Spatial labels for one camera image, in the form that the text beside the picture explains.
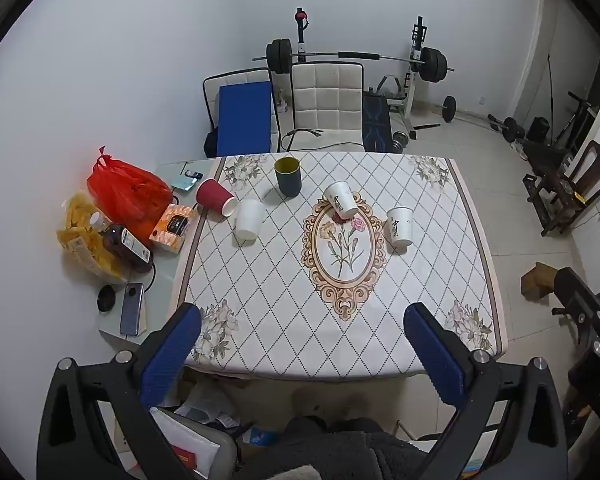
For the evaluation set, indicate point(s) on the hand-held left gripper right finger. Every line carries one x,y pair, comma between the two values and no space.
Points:
435,355

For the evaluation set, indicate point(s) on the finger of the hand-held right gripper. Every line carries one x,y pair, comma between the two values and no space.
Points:
577,292

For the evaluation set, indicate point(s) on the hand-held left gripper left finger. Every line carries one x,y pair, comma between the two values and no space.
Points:
170,355

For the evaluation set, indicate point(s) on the white printed paper cup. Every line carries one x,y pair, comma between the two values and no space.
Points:
341,201
400,227

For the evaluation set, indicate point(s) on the plain white paper cup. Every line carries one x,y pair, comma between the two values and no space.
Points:
248,217

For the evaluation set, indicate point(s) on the red ribbed paper cup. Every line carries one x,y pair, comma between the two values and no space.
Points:
214,196

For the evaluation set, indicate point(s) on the wooden block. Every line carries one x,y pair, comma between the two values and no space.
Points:
537,280

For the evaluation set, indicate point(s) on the grey smartphone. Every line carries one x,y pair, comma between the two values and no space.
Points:
131,310

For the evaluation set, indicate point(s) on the black round lid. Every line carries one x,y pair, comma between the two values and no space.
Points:
106,298

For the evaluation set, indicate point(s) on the grey box with red booklet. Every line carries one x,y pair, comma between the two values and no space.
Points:
195,447

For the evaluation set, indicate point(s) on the dark wooden chair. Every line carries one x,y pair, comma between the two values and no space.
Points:
570,185

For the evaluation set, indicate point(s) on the brown bottle with label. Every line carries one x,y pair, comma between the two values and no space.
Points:
122,247

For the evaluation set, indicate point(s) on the orange tissue pack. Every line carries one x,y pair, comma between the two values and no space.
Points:
172,227

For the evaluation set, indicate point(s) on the floral diamond-pattern tablecloth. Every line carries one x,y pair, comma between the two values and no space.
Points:
280,280

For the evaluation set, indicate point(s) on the person's dark fleece clothing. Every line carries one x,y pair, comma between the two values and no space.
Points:
330,452

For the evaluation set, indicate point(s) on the yellow plastic bag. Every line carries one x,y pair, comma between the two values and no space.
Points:
80,235

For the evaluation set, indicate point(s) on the red plastic bag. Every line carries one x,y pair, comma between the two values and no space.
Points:
125,195

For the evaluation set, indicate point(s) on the black bag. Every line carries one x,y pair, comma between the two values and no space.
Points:
538,130

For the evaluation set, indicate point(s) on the black kick scooter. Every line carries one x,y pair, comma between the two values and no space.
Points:
572,120

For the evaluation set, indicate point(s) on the teal card packet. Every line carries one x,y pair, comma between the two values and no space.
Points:
182,180

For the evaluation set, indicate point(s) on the pair of black dumbbells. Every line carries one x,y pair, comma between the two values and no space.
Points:
510,130

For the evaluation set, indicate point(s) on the dark mug with yellow inside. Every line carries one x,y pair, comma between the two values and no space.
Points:
287,180

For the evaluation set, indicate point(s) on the black bench pad blue pattern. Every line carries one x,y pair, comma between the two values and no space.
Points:
376,122

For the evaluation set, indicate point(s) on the blue mat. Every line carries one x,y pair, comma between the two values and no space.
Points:
244,120

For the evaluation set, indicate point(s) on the white padded chair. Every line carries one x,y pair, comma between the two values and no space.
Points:
325,100

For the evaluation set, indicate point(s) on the black-framed white chair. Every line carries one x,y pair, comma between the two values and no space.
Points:
240,76

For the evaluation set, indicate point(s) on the weight bench rack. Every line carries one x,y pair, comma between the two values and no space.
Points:
417,45

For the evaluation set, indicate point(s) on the barbell with black plates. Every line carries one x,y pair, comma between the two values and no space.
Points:
280,57

